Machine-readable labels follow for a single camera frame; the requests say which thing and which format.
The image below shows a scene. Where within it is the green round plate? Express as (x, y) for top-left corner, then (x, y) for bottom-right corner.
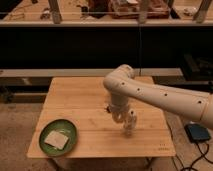
(39, 119), (78, 157)

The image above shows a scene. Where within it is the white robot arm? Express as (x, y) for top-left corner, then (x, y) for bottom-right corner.
(103, 64), (213, 130)

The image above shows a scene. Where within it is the brown sausage piece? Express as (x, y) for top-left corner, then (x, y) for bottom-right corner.
(104, 106), (111, 113)

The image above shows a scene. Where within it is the white square sponge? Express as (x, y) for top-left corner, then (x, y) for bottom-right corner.
(45, 131), (69, 150)

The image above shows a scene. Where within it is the wooden table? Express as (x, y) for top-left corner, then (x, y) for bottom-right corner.
(27, 77), (175, 158)

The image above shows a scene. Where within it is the long wooden background shelf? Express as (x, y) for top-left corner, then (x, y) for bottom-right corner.
(0, 68), (182, 78)

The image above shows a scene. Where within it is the black pedal cable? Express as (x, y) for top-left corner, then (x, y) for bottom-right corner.
(171, 141), (213, 171)

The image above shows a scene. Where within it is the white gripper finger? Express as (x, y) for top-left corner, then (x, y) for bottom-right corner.
(112, 115), (124, 123)
(125, 110), (136, 129)

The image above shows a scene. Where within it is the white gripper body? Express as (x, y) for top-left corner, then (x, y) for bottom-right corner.
(109, 103), (130, 120)

